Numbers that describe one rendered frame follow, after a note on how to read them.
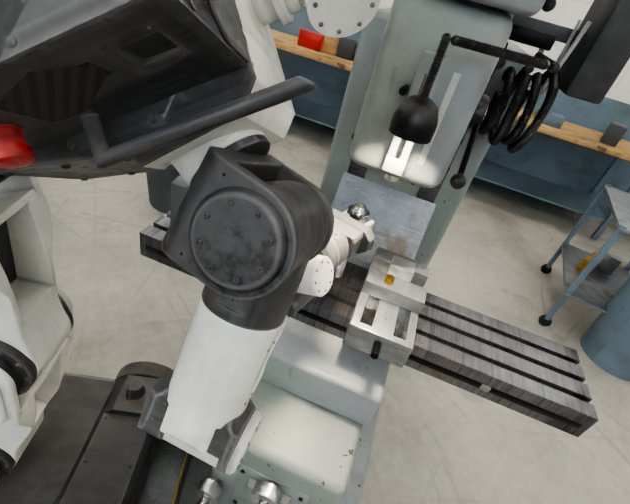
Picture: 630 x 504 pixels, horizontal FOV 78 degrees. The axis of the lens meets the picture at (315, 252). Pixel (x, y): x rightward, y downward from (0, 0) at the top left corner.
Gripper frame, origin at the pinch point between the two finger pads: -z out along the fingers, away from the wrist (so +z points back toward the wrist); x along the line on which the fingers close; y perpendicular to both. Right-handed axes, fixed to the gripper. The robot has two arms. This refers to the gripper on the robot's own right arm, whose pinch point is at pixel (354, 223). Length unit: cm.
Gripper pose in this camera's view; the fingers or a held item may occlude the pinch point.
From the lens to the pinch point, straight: 82.4
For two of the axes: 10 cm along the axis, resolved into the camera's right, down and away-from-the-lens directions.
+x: -8.2, -4.8, 3.2
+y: -2.3, 7.8, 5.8
